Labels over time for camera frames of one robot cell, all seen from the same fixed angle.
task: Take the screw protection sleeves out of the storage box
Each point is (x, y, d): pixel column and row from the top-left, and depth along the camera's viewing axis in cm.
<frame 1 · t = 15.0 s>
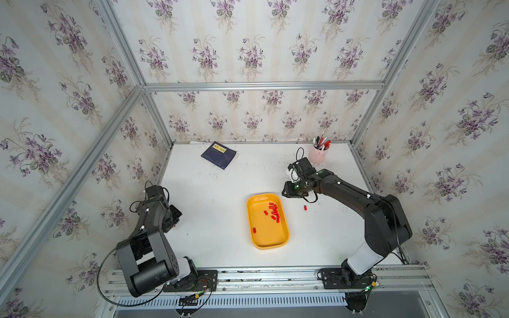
left hand: (175, 221, 85), fingers closed
right hand: (286, 193, 89), fingers open
yellow plastic storage tray: (268, 221, 91), on the table
dark blue notebook: (220, 155, 116), on the table
pink pen cup: (317, 156, 108), point 7 cm above the table
red screw protection sleeve: (305, 208, 95), on the table
red sleeve alone in tray: (254, 230, 88), on the table
red sleeve in tray cluster: (276, 215, 92), on the table
red pens in cup: (326, 144, 106), point 12 cm above the table

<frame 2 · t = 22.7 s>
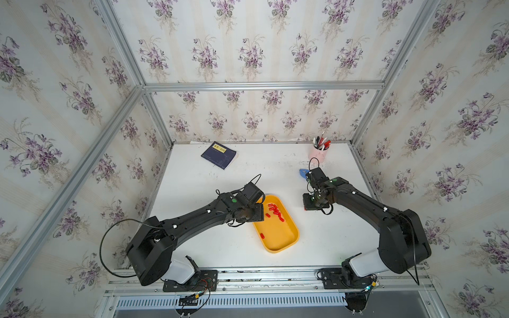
left hand: (262, 217, 81), fingers open
right hand: (309, 205, 88), fingers closed
yellow plastic storage tray: (278, 231, 89), on the table
red sleeve alone in tray: (262, 236, 86), on the table
red sleeve in tray cluster: (276, 211, 93), on the table
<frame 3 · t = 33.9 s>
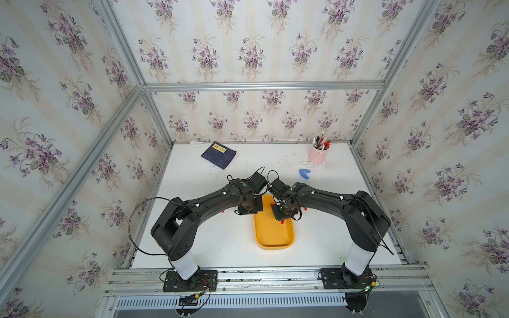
left hand: (259, 212, 86), fingers closed
right hand: (280, 216, 89), fingers open
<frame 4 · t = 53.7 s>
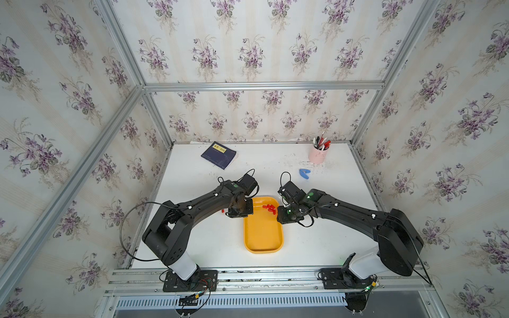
left hand: (250, 215, 86), fingers closed
right hand: (280, 219, 83), fingers open
yellow plastic storage tray: (262, 232, 85), point 2 cm above the table
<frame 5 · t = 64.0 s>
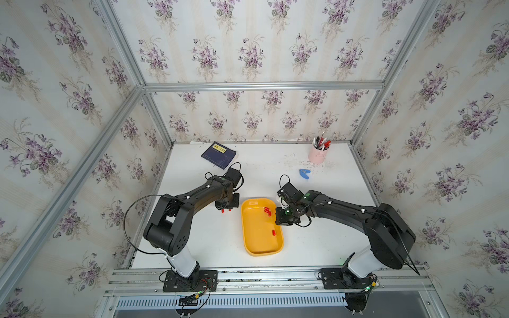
left hand: (233, 206, 91), fingers closed
right hand: (277, 223, 84), fingers closed
